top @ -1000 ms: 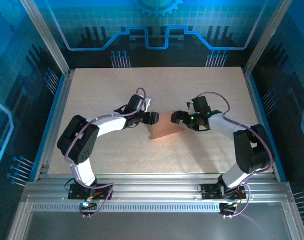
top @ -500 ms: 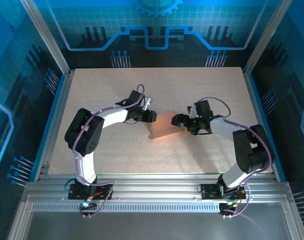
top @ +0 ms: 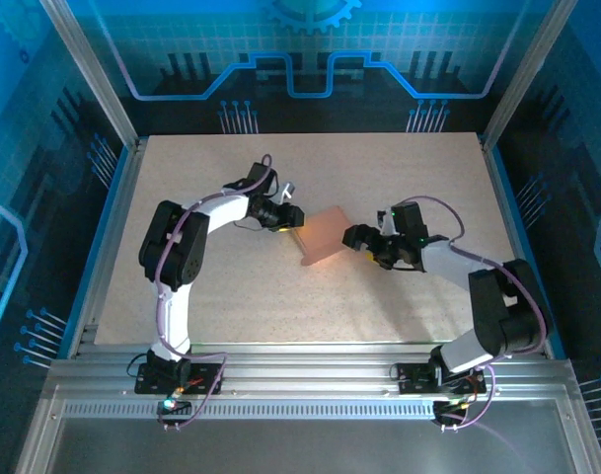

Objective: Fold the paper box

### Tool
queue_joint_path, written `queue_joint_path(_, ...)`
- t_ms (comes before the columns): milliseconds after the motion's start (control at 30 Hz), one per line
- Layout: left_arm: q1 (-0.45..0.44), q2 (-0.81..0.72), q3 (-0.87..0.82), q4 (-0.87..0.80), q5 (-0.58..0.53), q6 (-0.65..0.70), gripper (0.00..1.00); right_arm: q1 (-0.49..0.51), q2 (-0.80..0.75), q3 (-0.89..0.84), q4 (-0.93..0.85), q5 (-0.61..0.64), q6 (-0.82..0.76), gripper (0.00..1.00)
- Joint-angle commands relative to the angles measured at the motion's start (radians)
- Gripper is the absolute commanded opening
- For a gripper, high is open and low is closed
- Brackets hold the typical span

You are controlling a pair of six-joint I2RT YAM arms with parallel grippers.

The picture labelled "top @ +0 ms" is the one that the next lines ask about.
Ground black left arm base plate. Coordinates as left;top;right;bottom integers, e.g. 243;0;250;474
134;362;226;396

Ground slotted metal cable duct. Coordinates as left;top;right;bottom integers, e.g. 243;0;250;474
62;400;437;421

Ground aluminium frame post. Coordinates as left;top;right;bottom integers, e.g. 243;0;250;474
479;0;581;149
38;0;142;149

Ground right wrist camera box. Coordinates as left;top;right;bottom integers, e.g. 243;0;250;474
377;208;399;237

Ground circuit board with lights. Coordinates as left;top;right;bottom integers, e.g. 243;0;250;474
157;386;193;415
431;394;474;421

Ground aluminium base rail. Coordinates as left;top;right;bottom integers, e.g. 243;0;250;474
45;343;577;401

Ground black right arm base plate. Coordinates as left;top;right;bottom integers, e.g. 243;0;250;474
396;362;488;396

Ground aluminium side rail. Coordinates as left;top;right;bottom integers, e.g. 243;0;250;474
66;136;148;359
479;132;553;359

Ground brown cardboard paper box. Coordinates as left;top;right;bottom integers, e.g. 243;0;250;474
295;204;353;269

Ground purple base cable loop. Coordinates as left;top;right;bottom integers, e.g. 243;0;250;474
155;351;228;432
437;365;533;460

